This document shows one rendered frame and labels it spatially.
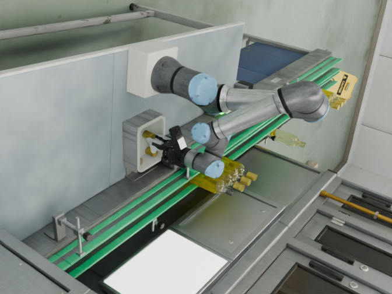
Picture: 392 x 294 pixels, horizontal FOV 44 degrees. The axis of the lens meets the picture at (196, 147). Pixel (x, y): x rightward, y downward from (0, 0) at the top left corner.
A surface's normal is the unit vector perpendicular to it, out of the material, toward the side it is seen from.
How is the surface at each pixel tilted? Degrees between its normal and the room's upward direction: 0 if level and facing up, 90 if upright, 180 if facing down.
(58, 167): 0
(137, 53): 90
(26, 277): 90
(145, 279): 90
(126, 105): 0
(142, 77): 90
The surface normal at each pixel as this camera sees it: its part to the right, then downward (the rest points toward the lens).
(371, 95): -0.59, 0.38
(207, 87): 0.73, 0.33
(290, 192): 0.05, -0.86
